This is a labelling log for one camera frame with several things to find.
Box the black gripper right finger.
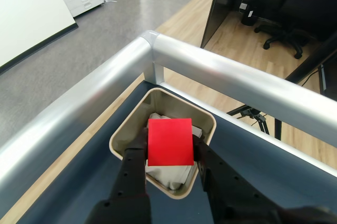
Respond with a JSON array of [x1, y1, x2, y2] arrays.
[[193, 134, 284, 224]]

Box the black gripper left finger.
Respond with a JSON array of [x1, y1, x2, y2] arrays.
[[84, 128, 152, 224]]

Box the red cube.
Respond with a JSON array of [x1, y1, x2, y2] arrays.
[[147, 118, 195, 167]]

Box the beige metal tin box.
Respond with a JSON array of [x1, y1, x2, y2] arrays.
[[108, 87, 217, 200]]

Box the dark blue table mat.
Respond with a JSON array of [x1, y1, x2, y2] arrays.
[[15, 80, 337, 224]]

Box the black folding stand legs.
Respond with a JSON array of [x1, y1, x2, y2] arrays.
[[226, 104, 282, 140]]

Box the black desk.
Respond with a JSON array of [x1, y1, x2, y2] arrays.
[[285, 31, 337, 95]]

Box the black office chair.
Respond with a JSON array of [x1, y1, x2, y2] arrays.
[[254, 0, 337, 60]]

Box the black waste bin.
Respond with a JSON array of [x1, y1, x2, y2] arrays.
[[241, 2, 260, 26]]

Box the black desk side panel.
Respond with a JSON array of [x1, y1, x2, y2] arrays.
[[200, 0, 253, 50]]

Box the aluminium rail frame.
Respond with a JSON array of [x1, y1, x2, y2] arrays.
[[0, 30, 337, 196]]

